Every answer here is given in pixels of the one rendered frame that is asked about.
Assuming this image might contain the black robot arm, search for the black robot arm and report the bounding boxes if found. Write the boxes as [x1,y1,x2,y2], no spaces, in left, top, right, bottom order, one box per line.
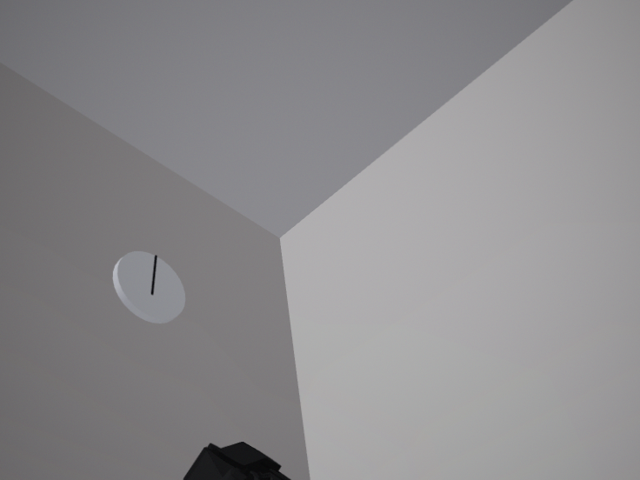
[183,442,290,480]

